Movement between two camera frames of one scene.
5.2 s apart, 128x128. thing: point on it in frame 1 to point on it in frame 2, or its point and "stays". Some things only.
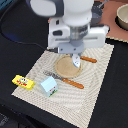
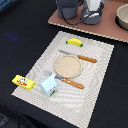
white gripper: (69, 39) to (94, 7)
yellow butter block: (23, 82) stays
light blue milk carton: (49, 86) stays
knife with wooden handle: (93, 60) stays
